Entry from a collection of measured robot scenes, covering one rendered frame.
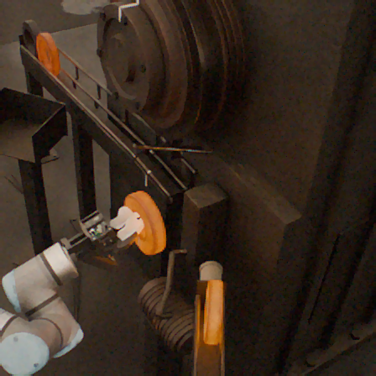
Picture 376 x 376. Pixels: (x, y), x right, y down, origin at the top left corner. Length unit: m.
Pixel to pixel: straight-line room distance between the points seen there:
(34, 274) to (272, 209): 0.58
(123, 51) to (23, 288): 0.60
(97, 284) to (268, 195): 1.09
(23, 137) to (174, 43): 0.91
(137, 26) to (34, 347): 0.73
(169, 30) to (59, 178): 1.60
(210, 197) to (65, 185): 1.35
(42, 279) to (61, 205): 1.37
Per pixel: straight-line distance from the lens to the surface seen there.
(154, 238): 1.36
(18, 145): 2.07
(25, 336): 1.22
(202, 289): 1.47
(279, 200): 1.45
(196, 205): 1.52
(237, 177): 1.50
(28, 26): 2.58
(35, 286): 1.34
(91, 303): 2.31
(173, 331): 1.60
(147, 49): 1.35
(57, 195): 2.74
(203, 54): 1.32
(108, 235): 1.35
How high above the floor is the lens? 1.84
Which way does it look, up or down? 41 degrees down
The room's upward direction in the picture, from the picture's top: 4 degrees clockwise
